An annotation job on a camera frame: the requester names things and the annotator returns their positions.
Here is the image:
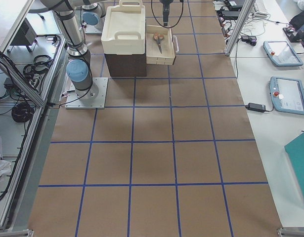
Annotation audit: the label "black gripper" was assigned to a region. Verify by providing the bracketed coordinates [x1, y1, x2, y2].
[159, 0, 173, 27]

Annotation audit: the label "grey orange scissors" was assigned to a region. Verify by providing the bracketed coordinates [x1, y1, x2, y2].
[153, 33, 164, 54]

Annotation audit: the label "light wooden drawer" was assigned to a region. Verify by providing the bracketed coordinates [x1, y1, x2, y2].
[145, 25, 179, 65]

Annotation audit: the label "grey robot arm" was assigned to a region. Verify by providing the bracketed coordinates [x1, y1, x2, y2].
[42, 0, 147, 78]
[82, 3, 106, 31]

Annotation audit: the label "cream plastic tray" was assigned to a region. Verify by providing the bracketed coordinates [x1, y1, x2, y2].
[101, 0, 146, 55]

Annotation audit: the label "dark brown wooden cabinet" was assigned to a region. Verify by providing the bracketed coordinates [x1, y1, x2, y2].
[105, 54, 147, 78]

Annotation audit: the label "far teach pendant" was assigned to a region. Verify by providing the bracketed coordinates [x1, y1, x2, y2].
[263, 41, 303, 67]

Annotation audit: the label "teach pendant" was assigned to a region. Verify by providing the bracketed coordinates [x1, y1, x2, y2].
[269, 76, 304, 115]
[263, 41, 303, 67]

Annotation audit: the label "black power adapter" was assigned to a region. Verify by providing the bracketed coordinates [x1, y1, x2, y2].
[245, 103, 266, 113]

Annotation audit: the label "grey metal box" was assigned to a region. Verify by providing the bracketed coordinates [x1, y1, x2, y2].
[7, 18, 37, 53]

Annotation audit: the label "brown gridded table mat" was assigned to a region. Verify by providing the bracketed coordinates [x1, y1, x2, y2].
[28, 0, 281, 237]

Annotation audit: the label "near teach pendant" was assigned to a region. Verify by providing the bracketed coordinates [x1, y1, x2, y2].
[269, 76, 304, 115]

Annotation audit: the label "teal box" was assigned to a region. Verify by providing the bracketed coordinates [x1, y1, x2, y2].
[285, 132, 304, 198]

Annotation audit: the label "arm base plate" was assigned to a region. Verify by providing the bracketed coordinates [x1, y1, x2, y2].
[86, 24, 103, 35]
[64, 78, 108, 109]

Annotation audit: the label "aluminium frame post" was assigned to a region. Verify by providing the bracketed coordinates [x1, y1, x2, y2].
[224, 0, 255, 56]

